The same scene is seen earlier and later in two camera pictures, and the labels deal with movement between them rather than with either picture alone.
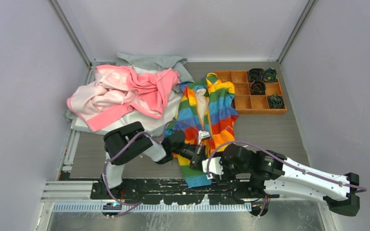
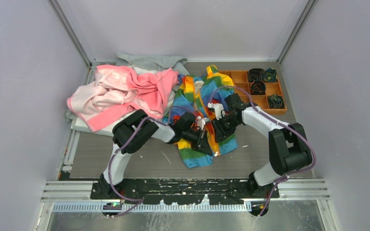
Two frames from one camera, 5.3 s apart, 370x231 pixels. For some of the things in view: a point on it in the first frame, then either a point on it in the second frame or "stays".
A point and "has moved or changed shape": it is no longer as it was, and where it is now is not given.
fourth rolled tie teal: [270, 75] stays
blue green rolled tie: [276, 101] stays
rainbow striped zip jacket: [205, 109] has moved or changed shape
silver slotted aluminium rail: [123, 207] stays
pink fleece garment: [118, 90] stays
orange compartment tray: [245, 102] stays
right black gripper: [228, 175] to [220, 134]
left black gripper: [200, 151] to [202, 145]
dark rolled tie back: [257, 74] stays
